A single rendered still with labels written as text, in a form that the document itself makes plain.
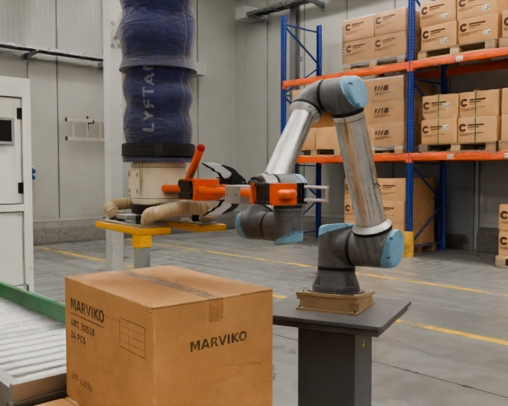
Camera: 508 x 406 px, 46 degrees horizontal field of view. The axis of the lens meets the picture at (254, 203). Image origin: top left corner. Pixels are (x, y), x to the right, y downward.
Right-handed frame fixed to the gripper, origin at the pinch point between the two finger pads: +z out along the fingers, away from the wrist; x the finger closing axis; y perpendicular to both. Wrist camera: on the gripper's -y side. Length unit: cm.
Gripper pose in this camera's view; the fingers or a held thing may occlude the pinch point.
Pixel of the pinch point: (203, 189)
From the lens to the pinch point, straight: 167.0
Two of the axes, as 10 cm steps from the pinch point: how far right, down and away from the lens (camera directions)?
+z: -8.2, 0.3, -5.8
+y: -5.8, -0.4, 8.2
